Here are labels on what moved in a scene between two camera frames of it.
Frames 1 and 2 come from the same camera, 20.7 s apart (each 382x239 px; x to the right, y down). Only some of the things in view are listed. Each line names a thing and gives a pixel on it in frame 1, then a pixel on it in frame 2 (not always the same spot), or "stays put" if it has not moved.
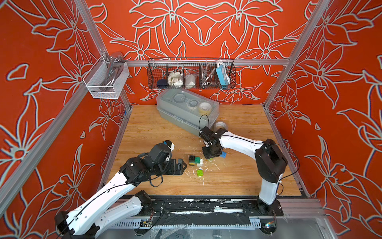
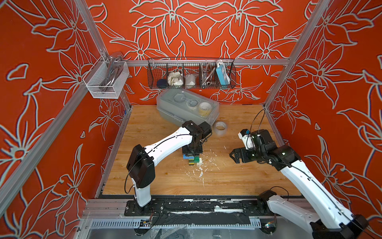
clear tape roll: [220, 124] stays put
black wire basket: [191, 73] stays put
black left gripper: [174, 171] -> [186, 151]
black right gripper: [207, 157] -> [242, 152]
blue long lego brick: [224, 154] -> [185, 157]
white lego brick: [201, 164] stays put
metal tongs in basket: [206, 76] stays put
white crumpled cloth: [174, 78] stays put
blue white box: [222, 73] stays put
